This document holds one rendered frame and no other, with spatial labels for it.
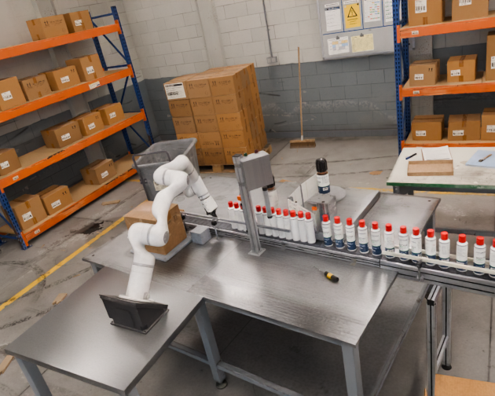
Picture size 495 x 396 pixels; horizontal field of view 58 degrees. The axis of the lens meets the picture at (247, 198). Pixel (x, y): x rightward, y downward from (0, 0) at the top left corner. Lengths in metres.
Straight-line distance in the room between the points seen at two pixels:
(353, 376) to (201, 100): 4.70
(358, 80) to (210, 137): 2.34
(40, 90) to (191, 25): 2.86
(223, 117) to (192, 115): 0.49
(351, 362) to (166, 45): 6.90
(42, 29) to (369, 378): 5.51
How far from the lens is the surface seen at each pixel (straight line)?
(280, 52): 7.26
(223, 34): 7.66
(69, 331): 2.77
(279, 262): 2.74
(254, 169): 2.59
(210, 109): 6.29
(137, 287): 2.51
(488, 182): 3.62
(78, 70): 6.89
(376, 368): 2.90
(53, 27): 6.63
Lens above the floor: 2.34
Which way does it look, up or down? 25 degrees down
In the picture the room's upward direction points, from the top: 12 degrees counter-clockwise
